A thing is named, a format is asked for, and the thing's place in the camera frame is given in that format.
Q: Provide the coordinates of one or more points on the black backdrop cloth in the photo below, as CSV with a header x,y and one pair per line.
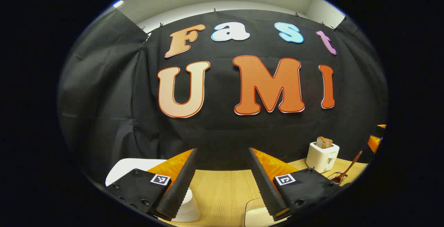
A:
x,y
222,130

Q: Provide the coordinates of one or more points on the toasted bread slice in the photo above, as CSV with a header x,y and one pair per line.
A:
x,y
320,142
329,143

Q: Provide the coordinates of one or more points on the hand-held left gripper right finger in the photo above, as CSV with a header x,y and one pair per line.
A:
x,y
267,192

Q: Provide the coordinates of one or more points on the clear plastic rice container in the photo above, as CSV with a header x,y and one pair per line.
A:
x,y
256,206

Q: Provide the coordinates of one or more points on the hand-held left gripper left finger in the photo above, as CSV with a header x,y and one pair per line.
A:
x,y
175,194

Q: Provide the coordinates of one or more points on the white toaster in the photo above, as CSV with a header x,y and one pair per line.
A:
x,y
321,157

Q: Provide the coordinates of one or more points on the white rice cooker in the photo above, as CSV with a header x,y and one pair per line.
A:
x,y
131,164

